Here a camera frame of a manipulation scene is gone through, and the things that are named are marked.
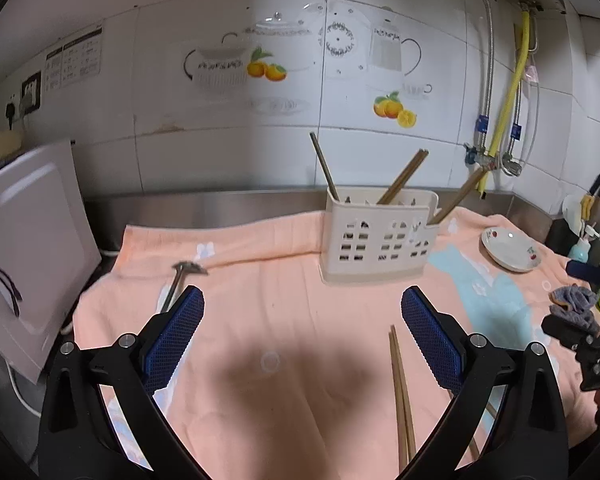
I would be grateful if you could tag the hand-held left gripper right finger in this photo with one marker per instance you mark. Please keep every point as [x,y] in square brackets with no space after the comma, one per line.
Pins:
[432,330]

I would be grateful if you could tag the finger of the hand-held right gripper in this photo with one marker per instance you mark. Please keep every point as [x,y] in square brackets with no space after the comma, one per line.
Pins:
[587,272]
[565,330]

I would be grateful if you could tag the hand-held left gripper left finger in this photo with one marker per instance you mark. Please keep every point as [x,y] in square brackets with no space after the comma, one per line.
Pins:
[175,330]

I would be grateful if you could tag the beige plastic utensil holder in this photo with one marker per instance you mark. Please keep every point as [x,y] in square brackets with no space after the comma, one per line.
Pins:
[380,245]

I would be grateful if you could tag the dark brown wooden chopstick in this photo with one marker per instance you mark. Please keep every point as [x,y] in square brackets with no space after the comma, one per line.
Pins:
[401,175]
[409,176]
[324,165]
[457,195]

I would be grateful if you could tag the blue soap pump bottle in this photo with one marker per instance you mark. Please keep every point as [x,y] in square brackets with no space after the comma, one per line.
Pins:
[581,249]

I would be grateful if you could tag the grey rag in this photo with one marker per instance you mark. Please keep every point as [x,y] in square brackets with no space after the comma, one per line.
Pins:
[575,305]

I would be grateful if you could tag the metal slotted spoon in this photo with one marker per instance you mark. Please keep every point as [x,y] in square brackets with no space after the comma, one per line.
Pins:
[177,280]

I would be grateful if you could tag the white patterned plate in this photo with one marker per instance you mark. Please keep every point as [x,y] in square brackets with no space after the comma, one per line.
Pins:
[510,250]

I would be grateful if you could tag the peach printed towel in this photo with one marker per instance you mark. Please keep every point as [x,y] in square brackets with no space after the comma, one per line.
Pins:
[290,320]

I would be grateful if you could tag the metal water valve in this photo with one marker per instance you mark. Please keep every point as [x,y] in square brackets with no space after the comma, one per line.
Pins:
[512,165]
[476,154]

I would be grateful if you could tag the white microwave oven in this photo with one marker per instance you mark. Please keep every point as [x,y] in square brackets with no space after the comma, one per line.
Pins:
[35,250]

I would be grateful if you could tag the thin white tube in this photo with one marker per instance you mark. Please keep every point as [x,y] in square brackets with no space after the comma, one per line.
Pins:
[536,110]

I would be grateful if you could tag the white instruction sticker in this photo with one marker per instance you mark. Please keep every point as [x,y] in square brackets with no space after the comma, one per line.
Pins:
[75,57]

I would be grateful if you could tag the casserole pot wall decal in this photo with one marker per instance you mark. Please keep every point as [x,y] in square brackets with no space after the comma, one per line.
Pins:
[225,67]

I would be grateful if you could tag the black wall socket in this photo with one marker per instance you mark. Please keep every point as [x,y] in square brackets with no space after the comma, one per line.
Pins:
[30,92]

